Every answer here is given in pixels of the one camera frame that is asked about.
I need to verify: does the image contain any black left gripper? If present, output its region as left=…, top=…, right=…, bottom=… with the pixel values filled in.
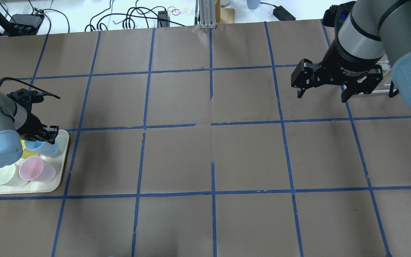
left=19, top=113, right=59, bottom=144

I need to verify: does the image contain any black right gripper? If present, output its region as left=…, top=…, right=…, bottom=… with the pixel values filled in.
left=291, top=39, right=379, bottom=104

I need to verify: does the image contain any light blue plastic cup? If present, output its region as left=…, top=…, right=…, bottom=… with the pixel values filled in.
left=24, top=140, right=59, bottom=157

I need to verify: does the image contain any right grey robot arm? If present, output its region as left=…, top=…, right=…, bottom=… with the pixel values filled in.
left=291, top=0, right=411, bottom=110

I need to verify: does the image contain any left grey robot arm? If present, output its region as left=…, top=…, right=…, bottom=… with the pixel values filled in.
left=0, top=77, right=59, bottom=168

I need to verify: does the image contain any yellow plastic cup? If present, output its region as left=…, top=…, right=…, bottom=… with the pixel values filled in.
left=21, top=140, right=39, bottom=159

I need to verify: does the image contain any pink plastic cup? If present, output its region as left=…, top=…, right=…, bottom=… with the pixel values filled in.
left=19, top=156, right=56, bottom=183

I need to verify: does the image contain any cream green plastic cup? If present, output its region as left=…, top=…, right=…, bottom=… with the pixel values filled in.
left=0, top=164, right=29, bottom=187

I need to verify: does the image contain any blue cup on side table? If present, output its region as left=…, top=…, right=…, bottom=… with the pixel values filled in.
left=246, top=0, right=260, bottom=10

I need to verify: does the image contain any cream plastic tray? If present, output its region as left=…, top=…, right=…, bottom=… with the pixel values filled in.
left=0, top=130, right=70, bottom=194

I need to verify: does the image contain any black power adapter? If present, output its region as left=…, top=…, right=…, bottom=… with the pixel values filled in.
left=273, top=5, right=296, bottom=21

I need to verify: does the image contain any black monitor stand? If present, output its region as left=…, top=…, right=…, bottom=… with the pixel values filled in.
left=0, top=0, right=47, bottom=36

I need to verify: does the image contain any wooden mug tree stand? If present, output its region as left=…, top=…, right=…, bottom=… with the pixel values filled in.
left=215, top=0, right=235, bottom=24

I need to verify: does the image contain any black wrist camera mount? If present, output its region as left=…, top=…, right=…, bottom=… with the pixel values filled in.
left=6, top=89, right=61, bottom=107

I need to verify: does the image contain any white wire cup rack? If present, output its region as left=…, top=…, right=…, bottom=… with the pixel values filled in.
left=343, top=60, right=399, bottom=98

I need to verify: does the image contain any aluminium frame post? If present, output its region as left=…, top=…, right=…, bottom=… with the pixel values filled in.
left=198, top=0, right=217, bottom=29

